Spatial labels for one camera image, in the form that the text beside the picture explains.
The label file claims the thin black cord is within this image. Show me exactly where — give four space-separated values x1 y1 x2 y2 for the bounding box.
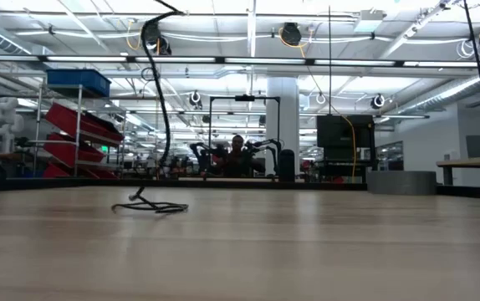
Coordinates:
111 0 190 215

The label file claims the person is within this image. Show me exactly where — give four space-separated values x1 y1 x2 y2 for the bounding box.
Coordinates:
217 134 266 179

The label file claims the black cylindrical stand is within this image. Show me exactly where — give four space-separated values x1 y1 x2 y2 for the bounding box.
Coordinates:
278 148 297 183

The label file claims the white column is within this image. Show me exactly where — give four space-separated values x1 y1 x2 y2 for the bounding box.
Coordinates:
266 76 301 176

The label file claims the black equipment cart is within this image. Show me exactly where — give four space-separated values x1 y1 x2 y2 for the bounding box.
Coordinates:
315 114 377 180

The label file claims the metal shelf rack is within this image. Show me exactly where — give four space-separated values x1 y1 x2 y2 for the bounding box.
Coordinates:
30 83 126 180

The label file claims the red storage bin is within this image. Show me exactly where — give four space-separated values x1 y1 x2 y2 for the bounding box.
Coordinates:
41 161 120 181
42 132 106 168
45 102 125 148

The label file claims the blue storage bin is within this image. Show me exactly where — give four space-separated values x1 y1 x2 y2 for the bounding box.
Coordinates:
46 68 112 99

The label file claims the long light strip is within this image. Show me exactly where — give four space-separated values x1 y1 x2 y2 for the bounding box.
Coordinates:
0 54 480 69

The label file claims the long wooden table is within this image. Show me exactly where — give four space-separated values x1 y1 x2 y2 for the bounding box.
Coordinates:
435 155 480 188

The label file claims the black aluminium table frame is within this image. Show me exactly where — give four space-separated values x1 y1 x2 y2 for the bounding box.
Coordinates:
0 177 480 201

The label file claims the black robot station frame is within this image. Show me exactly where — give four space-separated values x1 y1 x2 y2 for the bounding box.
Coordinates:
207 94 282 179

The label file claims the yellow drop cable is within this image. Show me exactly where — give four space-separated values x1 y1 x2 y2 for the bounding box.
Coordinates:
277 27 357 179

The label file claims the grey duct tape roll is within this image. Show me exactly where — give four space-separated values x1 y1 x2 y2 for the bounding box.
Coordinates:
366 170 437 196

